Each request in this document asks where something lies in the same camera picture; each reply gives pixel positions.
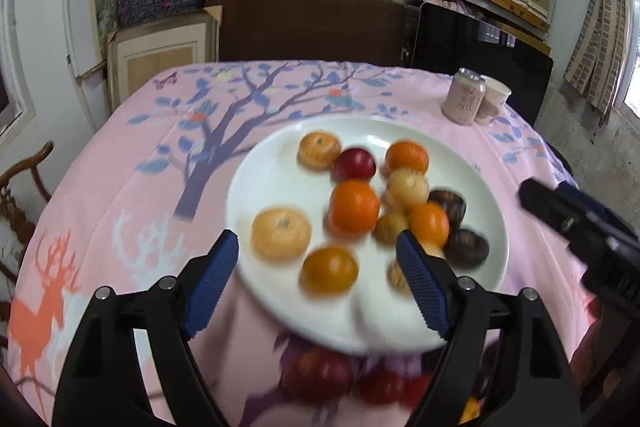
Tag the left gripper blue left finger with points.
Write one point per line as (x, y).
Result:
(204, 278)

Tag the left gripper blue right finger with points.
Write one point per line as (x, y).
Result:
(424, 287)

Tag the large yellow round fruit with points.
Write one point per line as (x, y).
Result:
(280, 234)

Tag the large orange mandarin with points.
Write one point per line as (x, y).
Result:
(353, 209)

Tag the dark purple fruit on plate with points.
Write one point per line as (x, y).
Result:
(466, 248)

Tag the white oval plate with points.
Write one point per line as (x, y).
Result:
(371, 317)

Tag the small orange fruit in pile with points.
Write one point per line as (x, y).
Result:
(429, 223)

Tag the yellow-orange fruit on plate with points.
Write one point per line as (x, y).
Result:
(328, 271)

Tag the pale yellow fruit on plate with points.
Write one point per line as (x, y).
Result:
(406, 188)

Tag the pink deer print tablecloth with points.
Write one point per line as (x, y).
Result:
(149, 193)

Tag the small orange on plate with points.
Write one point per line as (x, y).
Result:
(406, 154)

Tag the tan yellow fruit on plate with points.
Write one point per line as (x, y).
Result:
(318, 150)

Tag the small red plum on plate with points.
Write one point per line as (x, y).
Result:
(354, 163)

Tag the white paper cup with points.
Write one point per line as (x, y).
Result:
(495, 96)

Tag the pink drink can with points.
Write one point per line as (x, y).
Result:
(466, 92)

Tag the wooden chair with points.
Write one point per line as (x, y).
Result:
(14, 216)

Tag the cardboard framed panel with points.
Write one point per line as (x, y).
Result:
(138, 53)

